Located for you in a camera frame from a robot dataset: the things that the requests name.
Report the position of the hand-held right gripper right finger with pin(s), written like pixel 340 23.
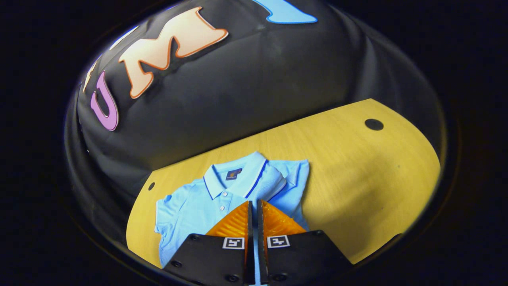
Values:
pixel 262 262

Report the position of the light blue T-shirt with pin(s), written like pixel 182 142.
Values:
pixel 190 210

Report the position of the black backdrop cloth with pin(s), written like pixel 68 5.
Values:
pixel 258 79

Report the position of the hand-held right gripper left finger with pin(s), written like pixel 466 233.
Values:
pixel 250 262

